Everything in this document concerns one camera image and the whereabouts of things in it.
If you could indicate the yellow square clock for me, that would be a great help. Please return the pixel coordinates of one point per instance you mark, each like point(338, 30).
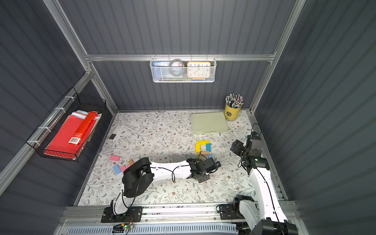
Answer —
point(199, 70)

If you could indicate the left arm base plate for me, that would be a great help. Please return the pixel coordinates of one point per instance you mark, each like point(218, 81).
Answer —
point(133, 214)

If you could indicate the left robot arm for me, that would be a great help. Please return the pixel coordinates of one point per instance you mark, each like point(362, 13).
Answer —
point(139, 176)

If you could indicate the yellow block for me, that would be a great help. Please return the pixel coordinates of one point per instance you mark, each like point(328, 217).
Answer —
point(203, 142)
point(198, 148)

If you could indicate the grey tape roll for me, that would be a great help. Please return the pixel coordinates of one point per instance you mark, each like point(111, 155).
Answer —
point(176, 67)

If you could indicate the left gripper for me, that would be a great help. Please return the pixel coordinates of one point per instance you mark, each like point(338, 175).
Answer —
point(210, 164)

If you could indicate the white wire wall basket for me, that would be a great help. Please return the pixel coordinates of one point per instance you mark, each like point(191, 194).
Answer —
point(160, 72)

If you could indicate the pale green workspace book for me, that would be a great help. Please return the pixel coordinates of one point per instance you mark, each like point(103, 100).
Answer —
point(205, 123)

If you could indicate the red folder stack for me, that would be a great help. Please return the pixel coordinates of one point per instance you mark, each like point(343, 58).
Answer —
point(59, 146)

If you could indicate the black wire side basket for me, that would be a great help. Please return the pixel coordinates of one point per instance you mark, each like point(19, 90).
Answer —
point(44, 134)

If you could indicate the red long box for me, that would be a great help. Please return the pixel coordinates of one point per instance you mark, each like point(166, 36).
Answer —
point(83, 127)

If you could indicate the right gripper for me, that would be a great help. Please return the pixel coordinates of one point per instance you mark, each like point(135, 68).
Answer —
point(242, 148)

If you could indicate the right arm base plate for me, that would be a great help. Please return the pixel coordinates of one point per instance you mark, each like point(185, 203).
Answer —
point(228, 212)

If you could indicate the green circuit board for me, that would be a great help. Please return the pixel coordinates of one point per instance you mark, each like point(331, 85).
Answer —
point(122, 228)

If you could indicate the yellow pen cup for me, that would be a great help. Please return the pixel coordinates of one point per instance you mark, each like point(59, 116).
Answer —
point(233, 105)

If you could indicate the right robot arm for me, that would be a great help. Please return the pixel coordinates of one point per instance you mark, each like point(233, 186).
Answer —
point(265, 217)

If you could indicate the white remote control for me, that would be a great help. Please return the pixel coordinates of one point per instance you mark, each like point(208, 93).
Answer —
point(116, 133)

